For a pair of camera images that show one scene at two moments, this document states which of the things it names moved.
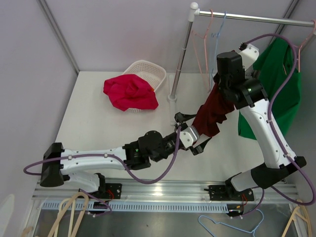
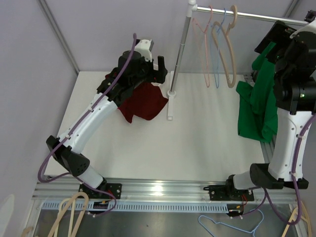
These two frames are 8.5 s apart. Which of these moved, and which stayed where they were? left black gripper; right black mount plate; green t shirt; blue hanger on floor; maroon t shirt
Moved: maroon t shirt; green t shirt; left black gripper
Stayed: right black mount plate; blue hanger on floor
